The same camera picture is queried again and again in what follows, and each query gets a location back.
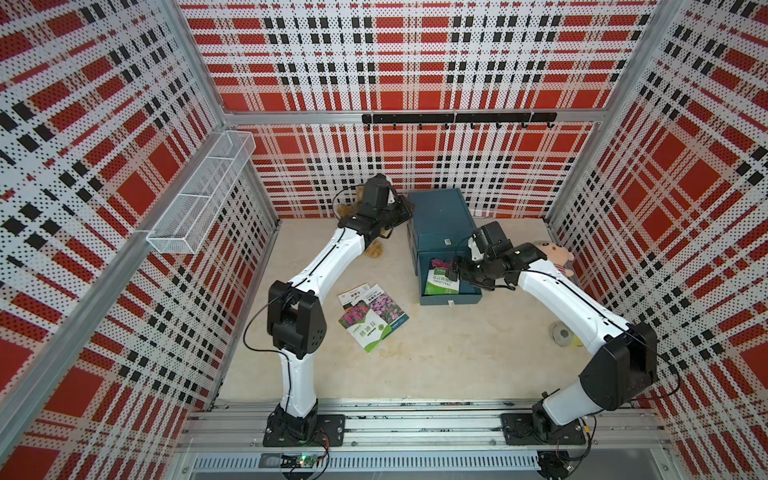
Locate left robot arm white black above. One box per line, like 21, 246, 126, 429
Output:
267, 173, 412, 439

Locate black hook rail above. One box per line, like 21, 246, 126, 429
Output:
361, 112, 558, 126

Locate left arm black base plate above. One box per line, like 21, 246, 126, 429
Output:
262, 413, 347, 447

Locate small round white object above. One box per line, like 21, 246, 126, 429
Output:
550, 322, 584, 348

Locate pink flower green seed bag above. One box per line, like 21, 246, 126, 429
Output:
338, 301, 392, 353

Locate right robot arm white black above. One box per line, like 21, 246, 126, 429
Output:
448, 221, 658, 438

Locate purple flower seed bag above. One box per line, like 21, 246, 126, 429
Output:
361, 284, 409, 332

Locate pig plush toy striped shirt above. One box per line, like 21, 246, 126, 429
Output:
534, 241, 574, 278

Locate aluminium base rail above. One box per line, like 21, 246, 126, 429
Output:
168, 399, 683, 479

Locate brown teddy bear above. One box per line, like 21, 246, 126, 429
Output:
332, 184, 383, 258

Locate teal drawer cabinet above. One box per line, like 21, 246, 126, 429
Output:
407, 189, 482, 306

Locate green circuit board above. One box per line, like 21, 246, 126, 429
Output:
280, 454, 321, 470

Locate orange flower seed bag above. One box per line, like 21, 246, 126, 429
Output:
338, 283, 370, 311

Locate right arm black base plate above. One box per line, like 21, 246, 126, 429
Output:
500, 412, 587, 446

